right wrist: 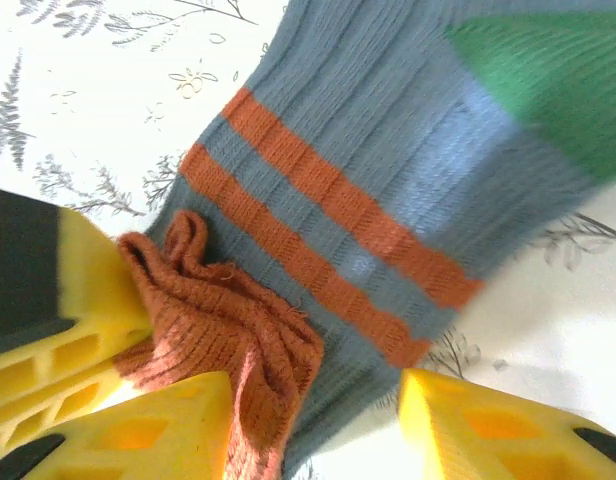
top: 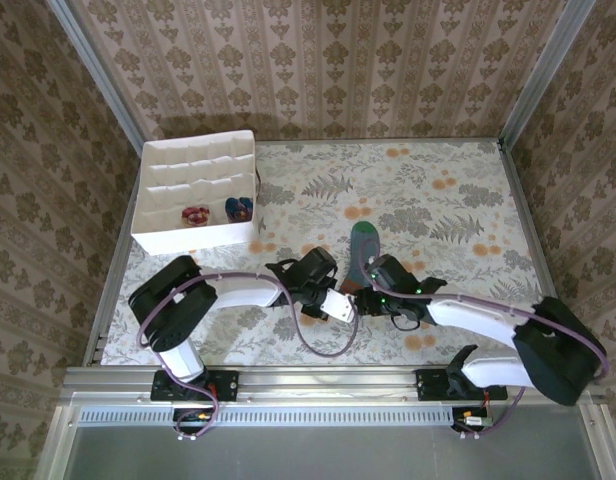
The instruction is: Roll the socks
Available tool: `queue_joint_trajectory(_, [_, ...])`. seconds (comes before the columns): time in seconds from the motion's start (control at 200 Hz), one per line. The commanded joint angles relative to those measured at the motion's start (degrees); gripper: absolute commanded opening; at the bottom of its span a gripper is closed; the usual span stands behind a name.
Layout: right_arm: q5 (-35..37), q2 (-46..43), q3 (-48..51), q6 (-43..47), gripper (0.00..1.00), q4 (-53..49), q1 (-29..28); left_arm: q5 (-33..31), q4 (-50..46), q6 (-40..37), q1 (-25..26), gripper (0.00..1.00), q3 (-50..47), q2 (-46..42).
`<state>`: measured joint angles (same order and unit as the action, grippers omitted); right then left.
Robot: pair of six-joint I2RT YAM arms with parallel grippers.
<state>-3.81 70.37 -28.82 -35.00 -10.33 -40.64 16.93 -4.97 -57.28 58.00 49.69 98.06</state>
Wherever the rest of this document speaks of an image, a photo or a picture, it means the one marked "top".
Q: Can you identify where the blue sock with green toe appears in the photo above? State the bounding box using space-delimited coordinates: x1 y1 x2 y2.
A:
341 221 384 296

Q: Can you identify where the purple sock with teal toe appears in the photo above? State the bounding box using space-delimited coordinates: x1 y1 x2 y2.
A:
223 196 254 224

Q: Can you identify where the beige sock with maroon toe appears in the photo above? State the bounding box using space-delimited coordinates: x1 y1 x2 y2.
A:
181 205 211 227

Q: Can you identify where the floral printed tablecloth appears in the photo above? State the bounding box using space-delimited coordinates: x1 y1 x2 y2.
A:
101 139 559 366

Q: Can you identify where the white divided organizer box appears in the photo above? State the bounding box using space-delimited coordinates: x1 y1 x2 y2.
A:
130 129 260 255

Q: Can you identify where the black cable loop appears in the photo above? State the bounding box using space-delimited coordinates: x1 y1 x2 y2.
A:
390 309 424 332

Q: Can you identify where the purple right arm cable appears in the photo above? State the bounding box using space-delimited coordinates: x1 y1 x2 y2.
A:
362 254 612 444

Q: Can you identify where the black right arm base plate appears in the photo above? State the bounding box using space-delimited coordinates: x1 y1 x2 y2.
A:
416 368 509 401

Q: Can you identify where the aluminium front frame rail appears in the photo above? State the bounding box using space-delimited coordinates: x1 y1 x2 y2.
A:
61 366 609 407

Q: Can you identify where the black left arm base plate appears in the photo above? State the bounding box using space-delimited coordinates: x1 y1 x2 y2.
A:
151 369 240 402

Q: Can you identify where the slotted grey cable duct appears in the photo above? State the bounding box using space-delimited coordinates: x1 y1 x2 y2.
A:
77 405 455 427

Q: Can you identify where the aluminium table side rail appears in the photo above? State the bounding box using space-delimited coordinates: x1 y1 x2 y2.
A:
496 139 575 344
84 144 143 367

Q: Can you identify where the aluminium frame corner post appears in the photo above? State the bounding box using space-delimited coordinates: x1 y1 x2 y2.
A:
46 0 145 151
498 0 598 147

